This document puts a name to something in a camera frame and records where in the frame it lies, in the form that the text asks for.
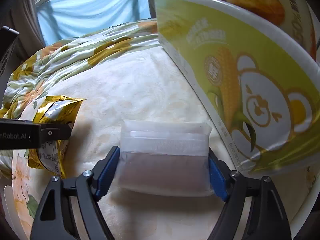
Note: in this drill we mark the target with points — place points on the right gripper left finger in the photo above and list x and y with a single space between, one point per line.
91 186

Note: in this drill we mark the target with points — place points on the left beige curtain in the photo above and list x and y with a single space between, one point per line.
24 20

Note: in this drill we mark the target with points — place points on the gold foil snack packet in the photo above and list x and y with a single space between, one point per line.
56 117

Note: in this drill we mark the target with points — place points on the white translucent snack packet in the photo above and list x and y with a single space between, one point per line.
166 159

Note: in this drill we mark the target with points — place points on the white round table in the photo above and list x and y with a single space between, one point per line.
305 224

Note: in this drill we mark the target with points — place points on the orange white bread packet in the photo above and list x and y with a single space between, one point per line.
292 16

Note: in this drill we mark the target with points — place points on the green cardboard box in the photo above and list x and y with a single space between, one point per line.
258 85

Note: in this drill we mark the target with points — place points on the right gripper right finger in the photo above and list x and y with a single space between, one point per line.
230 186

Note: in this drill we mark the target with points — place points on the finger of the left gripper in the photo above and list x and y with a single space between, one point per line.
54 132

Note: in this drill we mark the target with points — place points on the floral green striped quilt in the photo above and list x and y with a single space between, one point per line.
66 58

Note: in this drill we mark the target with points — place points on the light blue window cloth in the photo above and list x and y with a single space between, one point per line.
61 19

